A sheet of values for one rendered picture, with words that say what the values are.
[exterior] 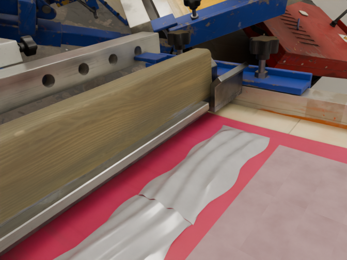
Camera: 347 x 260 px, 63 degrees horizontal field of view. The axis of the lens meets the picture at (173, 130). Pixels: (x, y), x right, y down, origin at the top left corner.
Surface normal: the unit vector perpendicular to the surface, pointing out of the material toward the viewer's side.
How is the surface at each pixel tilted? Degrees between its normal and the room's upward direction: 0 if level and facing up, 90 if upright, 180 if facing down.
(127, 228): 5
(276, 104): 90
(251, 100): 90
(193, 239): 32
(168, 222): 6
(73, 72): 58
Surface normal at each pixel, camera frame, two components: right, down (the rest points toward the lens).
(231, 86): 0.78, 0.25
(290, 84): -0.07, -0.87
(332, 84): -0.62, 0.41
